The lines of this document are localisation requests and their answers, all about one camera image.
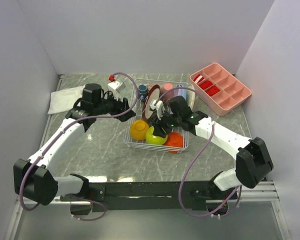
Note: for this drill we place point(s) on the dark red rimmed plate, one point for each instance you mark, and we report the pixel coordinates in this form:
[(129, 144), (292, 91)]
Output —
[(153, 95)]

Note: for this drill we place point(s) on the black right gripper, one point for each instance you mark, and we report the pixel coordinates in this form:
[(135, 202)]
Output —
[(158, 124)]

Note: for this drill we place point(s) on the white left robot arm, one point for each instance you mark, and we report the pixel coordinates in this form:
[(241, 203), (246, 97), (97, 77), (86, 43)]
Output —
[(34, 179)]

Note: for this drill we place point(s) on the aluminium rail frame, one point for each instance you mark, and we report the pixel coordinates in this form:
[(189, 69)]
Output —
[(214, 208)]

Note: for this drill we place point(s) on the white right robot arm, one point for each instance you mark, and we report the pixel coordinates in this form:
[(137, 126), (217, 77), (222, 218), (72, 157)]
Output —
[(252, 159)]

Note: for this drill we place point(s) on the white folded cloth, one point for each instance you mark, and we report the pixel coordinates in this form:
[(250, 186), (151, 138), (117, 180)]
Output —
[(64, 100)]

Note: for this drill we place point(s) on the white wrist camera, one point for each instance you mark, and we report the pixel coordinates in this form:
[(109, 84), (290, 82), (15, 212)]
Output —
[(115, 87), (158, 109)]

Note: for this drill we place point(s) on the pink plastic cup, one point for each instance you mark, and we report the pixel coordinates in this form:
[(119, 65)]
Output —
[(167, 89)]

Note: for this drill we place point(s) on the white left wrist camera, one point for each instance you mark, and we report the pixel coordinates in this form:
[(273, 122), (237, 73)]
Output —
[(115, 87)]

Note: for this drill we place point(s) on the cream and blue plate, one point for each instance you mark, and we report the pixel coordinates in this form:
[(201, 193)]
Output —
[(191, 96)]

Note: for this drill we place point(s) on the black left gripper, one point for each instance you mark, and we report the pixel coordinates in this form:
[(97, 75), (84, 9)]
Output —
[(119, 107)]

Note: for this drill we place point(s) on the white wire dish rack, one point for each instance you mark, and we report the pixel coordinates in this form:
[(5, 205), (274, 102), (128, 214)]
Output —
[(139, 110)]

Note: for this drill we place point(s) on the red-orange bowl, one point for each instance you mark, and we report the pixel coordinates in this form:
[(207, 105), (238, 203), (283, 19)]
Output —
[(174, 139)]

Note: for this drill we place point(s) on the red white striped item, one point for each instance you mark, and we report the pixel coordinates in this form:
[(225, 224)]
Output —
[(198, 78)]

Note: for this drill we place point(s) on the red cloth item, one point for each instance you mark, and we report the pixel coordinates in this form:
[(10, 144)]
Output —
[(205, 84), (213, 90)]

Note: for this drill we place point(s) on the orange-yellow bowl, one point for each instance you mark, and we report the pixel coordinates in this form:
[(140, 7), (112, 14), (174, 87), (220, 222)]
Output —
[(138, 130)]

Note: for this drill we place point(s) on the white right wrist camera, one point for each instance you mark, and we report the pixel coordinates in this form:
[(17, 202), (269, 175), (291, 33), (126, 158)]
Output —
[(158, 109)]

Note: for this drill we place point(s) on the lavender plate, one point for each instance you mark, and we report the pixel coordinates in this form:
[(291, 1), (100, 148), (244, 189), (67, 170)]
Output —
[(180, 91)]

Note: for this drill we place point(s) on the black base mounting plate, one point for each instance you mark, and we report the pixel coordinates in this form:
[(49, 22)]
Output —
[(160, 195)]

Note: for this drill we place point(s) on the lime green bowl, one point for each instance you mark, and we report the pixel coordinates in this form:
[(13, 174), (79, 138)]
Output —
[(150, 138)]

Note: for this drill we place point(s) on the pink compartment organizer tray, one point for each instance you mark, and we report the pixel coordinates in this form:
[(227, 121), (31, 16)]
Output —
[(232, 91)]

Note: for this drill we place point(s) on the dark blue ceramic mug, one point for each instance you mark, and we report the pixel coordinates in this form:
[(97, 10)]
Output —
[(142, 92)]

